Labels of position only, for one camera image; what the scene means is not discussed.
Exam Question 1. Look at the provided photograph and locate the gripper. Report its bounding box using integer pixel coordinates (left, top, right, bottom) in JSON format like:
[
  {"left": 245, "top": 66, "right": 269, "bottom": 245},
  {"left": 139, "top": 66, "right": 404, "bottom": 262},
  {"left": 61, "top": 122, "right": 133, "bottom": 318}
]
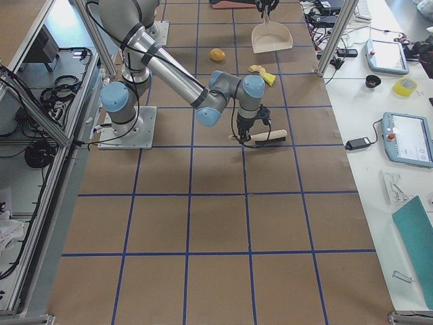
[
  {"left": 236, "top": 116, "right": 254, "bottom": 142},
  {"left": 255, "top": 0, "right": 279, "bottom": 10}
]

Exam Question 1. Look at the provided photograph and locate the beige dustpan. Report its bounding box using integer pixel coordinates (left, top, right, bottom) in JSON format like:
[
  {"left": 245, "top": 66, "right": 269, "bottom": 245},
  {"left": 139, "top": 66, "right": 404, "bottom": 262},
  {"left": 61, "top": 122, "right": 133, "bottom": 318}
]
[{"left": 251, "top": 12, "right": 294, "bottom": 54}]

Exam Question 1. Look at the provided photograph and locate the beige hand brush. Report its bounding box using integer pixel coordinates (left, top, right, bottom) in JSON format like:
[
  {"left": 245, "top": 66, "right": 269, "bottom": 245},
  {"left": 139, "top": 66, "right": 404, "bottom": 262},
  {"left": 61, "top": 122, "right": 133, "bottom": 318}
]
[{"left": 245, "top": 129, "right": 288, "bottom": 145}]

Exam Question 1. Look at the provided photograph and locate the croissant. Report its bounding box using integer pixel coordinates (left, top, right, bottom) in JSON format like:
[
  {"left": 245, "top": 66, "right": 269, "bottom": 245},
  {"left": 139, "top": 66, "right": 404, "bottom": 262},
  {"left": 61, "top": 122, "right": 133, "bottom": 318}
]
[{"left": 248, "top": 65, "right": 267, "bottom": 77}]

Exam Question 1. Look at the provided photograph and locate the orange bread roll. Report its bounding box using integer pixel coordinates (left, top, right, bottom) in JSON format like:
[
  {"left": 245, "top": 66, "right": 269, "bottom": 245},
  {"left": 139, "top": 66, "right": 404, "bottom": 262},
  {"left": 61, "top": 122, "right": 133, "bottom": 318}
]
[{"left": 209, "top": 48, "right": 225, "bottom": 62}]

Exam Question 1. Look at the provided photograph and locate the yellow sponge wedge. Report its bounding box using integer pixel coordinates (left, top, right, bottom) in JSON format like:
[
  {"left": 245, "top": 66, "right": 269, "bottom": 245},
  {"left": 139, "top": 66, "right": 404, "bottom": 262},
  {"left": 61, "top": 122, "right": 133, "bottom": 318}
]
[{"left": 261, "top": 72, "right": 276, "bottom": 86}]

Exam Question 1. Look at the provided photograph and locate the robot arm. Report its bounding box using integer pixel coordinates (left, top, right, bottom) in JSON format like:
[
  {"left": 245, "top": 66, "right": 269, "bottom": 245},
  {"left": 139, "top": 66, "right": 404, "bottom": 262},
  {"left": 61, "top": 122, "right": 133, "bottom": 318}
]
[{"left": 85, "top": 1, "right": 269, "bottom": 144}]

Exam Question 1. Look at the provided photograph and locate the black power adapter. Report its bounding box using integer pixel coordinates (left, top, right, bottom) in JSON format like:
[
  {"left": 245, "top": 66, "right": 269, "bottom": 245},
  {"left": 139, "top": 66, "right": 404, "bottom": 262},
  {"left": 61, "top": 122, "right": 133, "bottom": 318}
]
[{"left": 344, "top": 137, "right": 372, "bottom": 151}]

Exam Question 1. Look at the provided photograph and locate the far teach pendant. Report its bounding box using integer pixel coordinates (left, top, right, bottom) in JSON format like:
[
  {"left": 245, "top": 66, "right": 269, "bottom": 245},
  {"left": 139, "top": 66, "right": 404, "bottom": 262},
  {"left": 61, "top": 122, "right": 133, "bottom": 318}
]
[{"left": 365, "top": 39, "right": 409, "bottom": 75}]

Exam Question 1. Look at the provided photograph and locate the teach pendant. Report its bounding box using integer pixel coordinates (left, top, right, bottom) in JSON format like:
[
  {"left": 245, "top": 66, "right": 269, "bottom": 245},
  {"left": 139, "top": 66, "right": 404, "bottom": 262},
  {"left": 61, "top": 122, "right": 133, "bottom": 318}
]
[
  {"left": 365, "top": 39, "right": 409, "bottom": 75},
  {"left": 382, "top": 112, "right": 432, "bottom": 168}
]

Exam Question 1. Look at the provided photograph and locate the yellow tape roll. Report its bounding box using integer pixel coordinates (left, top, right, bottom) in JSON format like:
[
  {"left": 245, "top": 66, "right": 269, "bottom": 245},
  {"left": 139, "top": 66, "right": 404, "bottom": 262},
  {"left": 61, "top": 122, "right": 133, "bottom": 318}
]
[{"left": 392, "top": 77, "right": 417, "bottom": 99}]

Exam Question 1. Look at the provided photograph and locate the near teach pendant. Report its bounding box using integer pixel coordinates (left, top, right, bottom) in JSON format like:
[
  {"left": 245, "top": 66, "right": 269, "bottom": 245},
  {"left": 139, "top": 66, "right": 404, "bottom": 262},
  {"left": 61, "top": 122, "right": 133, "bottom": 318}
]
[{"left": 382, "top": 112, "right": 432, "bottom": 168}]

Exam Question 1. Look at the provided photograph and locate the green cutting mat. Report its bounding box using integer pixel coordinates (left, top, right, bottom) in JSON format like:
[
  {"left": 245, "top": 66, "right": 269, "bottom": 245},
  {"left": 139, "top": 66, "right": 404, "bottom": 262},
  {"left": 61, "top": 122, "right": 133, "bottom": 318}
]
[{"left": 392, "top": 196, "right": 432, "bottom": 309}]

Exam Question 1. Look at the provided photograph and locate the aluminium frame post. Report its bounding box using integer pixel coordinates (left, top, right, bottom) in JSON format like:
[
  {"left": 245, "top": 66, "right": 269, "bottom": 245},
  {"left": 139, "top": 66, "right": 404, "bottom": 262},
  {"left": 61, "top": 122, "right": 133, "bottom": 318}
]
[{"left": 317, "top": 0, "right": 358, "bottom": 77}]

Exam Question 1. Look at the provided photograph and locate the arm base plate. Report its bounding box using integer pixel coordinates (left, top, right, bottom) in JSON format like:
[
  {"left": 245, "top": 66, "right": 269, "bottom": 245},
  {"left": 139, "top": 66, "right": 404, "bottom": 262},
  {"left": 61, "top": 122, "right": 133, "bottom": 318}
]
[
  {"left": 97, "top": 106, "right": 158, "bottom": 150},
  {"left": 146, "top": 20, "right": 170, "bottom": 46}
]

